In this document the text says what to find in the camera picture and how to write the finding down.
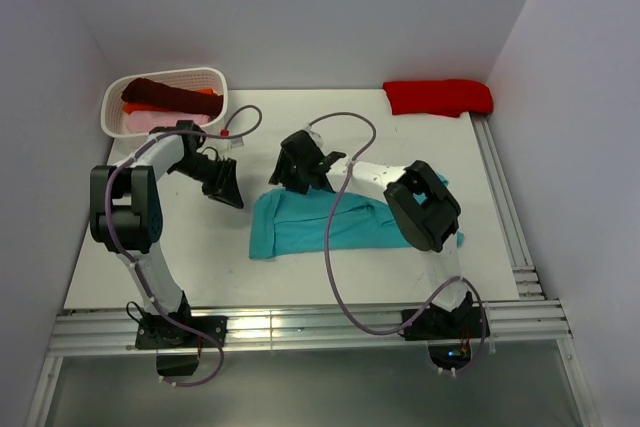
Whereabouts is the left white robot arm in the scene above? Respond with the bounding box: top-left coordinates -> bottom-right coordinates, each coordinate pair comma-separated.
89,121 -> 244,346

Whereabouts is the aluminium rail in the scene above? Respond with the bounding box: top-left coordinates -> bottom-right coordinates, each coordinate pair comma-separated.
24,296 -> 591,427
471,114 -> 547,301

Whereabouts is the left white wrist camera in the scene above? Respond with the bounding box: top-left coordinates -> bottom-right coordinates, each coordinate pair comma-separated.
227,134 -> 245,150

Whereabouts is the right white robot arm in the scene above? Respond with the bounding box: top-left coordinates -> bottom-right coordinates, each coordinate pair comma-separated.
269,130 -> 473,337

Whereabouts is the aluminium right side rail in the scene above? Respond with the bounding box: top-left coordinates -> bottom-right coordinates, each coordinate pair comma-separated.
471,114 -> 547,301

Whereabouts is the aluminium front rail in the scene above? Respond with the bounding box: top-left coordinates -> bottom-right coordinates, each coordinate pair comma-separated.
24,296 -> 591,427

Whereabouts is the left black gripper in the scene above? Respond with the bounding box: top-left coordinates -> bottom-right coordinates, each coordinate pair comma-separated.
171,154 -> 244,208

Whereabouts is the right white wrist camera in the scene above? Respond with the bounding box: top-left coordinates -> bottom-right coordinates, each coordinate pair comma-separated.
303,124 -> 324,148

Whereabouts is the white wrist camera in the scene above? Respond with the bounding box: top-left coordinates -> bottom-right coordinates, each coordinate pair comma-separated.
303,124 -> 324,148
227,134 -> 245,150

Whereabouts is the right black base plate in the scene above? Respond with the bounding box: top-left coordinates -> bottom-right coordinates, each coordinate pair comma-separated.
400,306 -> 491,376

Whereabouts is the teal t shirt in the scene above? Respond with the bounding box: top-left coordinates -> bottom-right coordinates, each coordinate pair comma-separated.
247,172 -> 468,261

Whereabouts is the pink rolled shirt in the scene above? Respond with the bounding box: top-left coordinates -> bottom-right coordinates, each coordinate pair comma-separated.
125,111 -> 210,134

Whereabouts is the red folded t shirt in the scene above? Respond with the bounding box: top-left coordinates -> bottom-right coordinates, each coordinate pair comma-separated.
383,79 -> 494,118

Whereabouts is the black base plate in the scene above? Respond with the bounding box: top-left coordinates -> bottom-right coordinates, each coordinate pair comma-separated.
134,315 -> 228,379
400,306 -> 491,376

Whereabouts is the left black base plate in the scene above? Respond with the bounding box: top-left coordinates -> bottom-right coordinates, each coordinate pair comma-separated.
134,315 -> 228,379

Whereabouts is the dark red rolled shirt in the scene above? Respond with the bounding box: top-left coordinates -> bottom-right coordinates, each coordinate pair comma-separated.
121,78 -> 224,117

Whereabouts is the white plastic basket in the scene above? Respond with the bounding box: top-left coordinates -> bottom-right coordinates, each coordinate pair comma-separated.
100,67 -> 228,145

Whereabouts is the orange rolled shirt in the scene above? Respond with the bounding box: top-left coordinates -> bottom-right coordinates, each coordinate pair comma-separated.
122,89 -> 223,116

